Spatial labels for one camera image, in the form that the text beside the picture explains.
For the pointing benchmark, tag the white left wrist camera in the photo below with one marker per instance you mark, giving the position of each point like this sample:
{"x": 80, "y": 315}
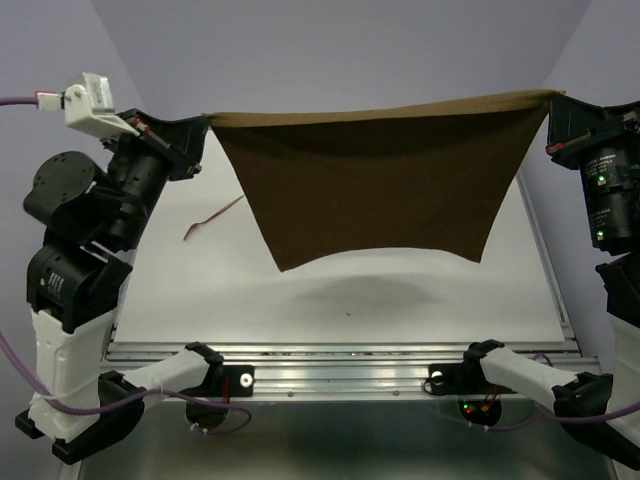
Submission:
{"x": 88, "y": 107}

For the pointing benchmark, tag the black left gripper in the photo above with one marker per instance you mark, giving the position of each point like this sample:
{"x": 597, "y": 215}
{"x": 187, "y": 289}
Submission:
{"x": 180, "y": 141}

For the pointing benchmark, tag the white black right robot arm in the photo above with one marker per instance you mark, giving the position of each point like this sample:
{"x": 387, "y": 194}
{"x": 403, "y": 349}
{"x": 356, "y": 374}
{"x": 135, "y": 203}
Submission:
{"x": 602, "y": 411}

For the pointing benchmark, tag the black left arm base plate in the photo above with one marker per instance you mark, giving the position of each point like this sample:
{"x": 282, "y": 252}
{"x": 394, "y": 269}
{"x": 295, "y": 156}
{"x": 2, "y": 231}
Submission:
{"x": 238, "y": 380}

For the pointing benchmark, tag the brown cloth napkin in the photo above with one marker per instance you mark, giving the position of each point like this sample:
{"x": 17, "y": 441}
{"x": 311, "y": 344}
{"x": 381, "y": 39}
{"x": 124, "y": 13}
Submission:
{"x": 430, "y": 176}

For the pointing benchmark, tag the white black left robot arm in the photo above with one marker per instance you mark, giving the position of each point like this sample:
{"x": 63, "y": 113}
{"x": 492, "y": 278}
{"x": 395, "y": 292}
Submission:
{"x": 92, "y": 215}

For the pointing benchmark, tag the aluminium rail frame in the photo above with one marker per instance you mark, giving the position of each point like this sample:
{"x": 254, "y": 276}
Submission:
{"x": 340, "y": 348}

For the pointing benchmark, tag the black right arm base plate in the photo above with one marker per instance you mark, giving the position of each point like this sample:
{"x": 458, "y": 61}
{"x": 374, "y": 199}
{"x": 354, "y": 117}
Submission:
{"x": 446, "y": 379}

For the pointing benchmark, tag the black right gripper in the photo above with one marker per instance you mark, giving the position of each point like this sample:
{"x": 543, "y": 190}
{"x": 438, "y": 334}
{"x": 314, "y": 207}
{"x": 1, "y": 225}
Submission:
{"x": 570, "y": 118}

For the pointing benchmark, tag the brown wooden fork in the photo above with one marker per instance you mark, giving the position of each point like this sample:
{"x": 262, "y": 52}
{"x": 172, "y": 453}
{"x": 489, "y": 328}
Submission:
{"x": 212, "y": 217}

